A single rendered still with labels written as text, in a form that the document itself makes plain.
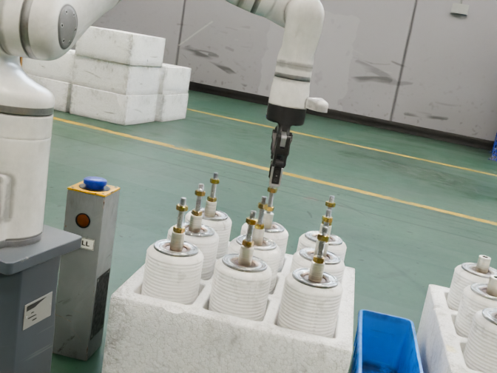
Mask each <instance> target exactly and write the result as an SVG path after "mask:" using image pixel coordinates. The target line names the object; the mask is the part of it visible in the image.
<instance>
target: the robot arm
mask: <svg viewBox="0 0 497 373"><path fill-rule="evenodd" d="M121 1H123V0H0V249H2V248H5V247H17V246H27V245H31V244H34V243H37V242H39V241H40V240H41V239H42V232H43V224H44V208H45V200H46V191H47V176H48V168H49V159H50V144H51V136H52V128H53V113H54V104H55V99H54V95H53V93H52V92H51V91H49V90H48V89H47V88H45V87H43V86H41V85H40V84H38V83H37V82H35V81H34V80H32V79H31V77H29V76H28V74H26V73H25V71H24V70H23V69H22V67H21V63H20V57H23V58H31V59H35V60H40V61H52V60H56V59H58V58H60V57H62V56H63V55H64V54H66V53H67V52H68V51H69V50H70V49H71V48H72V47H73V45H74V44H75V43H76V42H77V41H78V40H79V38H80V37H82V35H83V34H84V33H85V32H86V31H87V29H88V28H89V27H90V26H91V25H92V24H93V23H94V22H95V21H97V20H98V19H99V18H100V17H101V16H102V15H103V14H105V12H107V11H109V10H111V9H112V8H113V7H114V6H116V5H117V4H118V3H120V2H121ZM226 1H227V2H228V3H230V4H233V5H235V6H237V7H239V8H242V9H244V10H246V11H249V12H251V13H253V14H255V15H258V16H262V17H264V18H266V19H268V20H270V21H272V22H274V23H275V24H278V25H279V26H281V27H283V28H285V29H284V35H283V44H282V47H281V48H280V51H279V53H278V57H277V63H276V68H275V73H274V75H275V76H274V79H273V82H272V85H271V90H270V95H269V100H268V108H267V112H266V119H267V120H269V121H272V122H276V123H277V126H276V127H275V128H274V130H272V134H271V159H272V160H271V165H270V170H269V174H268V177H269V178H270V180H269V185H270V186H271V187H280V184H281V179H282V175H283V168H284V167H285V165H286V159H287V157H288V155H289V150H290V145H291V142H292V139H293V135H292V132H290V128H291V126H293V125H294V126H302V125H303V124H304V121H305V114H306V110H307V108H308V109H310V110H313V111H317V112H323V113H325V112H327V111H328V103H327V102H326V101H325V100H324V99H323V98H309V91H310V82H309V81H311V74H312V70H313V65H314V55H315V52H316V49H317V45H318V43H319V39H320V35H321V32H322V26H323V22H324V16H325V13H324V8H323V5H322V3H321V2H320V0H226Z"/></svg>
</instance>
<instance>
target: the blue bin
mask: <svg viewBox="0 0 497 373"><path fill-rule="evenodd" d="M351 373H423V369H422V362H421V358H420V353H419V347H418V343H417V338H416V331H415V327H414V323H413V321H411V320H409V319H407V318H403V317H397V316H393V315H387V314H384V313H380V312H374V311H371V310H367V309H361V310H359V314H358V326H357V331H356V337H355V340H354V353H353V358H352V362H351Z"/></svg>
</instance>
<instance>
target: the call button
mask: <svg viewBox="0 0 497 373"><path fill-rule="evenodd" d="M84 184H86V185H85V187H87V188H89V189H103V188H104V186H106V185H107V180H106V179H104V178H100V177H95V176H88V177H85V178H84Z"/></svg>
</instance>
